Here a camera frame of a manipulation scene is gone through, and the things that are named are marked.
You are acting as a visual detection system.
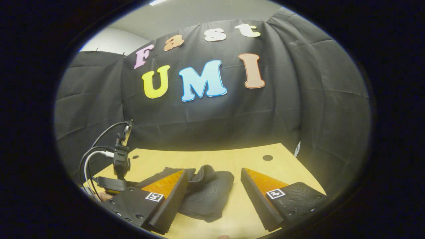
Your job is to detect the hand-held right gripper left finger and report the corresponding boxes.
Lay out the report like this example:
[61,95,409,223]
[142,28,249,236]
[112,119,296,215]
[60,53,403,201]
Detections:
[101,169,190,235]

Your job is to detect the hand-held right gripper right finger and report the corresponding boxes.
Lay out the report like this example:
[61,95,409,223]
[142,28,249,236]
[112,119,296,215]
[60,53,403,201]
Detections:
[241,168,328,232]

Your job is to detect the dark grey jeans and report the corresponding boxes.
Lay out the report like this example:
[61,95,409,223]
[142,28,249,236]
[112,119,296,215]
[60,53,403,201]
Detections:
[138,165,235,223]

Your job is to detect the black backdrop cloth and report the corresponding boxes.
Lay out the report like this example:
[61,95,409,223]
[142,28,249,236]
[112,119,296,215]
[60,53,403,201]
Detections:
[55,7,371,196]

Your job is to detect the white cable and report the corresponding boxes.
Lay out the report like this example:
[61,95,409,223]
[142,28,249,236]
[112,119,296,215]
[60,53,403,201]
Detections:
[84,150,114,201]

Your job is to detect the thin black cable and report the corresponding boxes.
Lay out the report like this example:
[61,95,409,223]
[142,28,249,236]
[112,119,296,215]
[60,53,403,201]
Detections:
[92,121,128,148]

